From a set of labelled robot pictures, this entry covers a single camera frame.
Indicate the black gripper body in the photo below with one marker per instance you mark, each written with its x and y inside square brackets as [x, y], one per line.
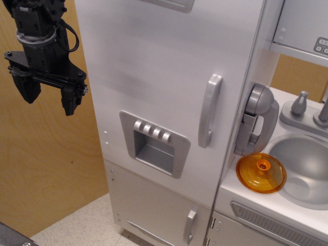
[50, 63]

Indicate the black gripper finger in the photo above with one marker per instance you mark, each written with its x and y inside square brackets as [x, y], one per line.
[71, 98]
[28, 88]

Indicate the white toy fridge door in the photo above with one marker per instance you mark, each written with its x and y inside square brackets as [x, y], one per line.
[154, 63]

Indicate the grey fridge door handle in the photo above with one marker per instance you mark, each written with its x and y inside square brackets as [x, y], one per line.
[209, 101]

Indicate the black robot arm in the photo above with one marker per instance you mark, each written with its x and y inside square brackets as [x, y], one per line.
[39, 22]

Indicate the white lower fridge door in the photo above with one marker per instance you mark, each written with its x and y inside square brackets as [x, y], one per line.
[152, 212]

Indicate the white toy fridge cabinet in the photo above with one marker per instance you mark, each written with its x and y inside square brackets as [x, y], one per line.
[224, 227]

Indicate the black object bottom left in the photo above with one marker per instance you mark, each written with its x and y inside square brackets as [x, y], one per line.
[10, 237]

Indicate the grey toy phone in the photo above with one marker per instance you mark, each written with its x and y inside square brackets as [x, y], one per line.
[258, 122]

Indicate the orange transparent pot lid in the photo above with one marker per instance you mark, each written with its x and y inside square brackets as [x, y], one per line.
[261, 173]

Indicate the grey toy faucet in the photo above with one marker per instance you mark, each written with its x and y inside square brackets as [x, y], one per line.
[299, 115]

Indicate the white toy microwave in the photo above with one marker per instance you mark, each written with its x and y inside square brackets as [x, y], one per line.
[301, 31]

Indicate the grey toy sink basin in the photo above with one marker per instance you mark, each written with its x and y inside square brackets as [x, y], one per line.
[304, 158]

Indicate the grey oven control panel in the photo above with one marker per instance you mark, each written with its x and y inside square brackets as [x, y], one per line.
[273, 226]

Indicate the grey upper freezer handle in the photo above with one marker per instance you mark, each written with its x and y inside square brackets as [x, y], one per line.
[184, 6]

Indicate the grey lower door handle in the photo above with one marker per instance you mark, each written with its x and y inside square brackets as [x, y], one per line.
[188, 227]

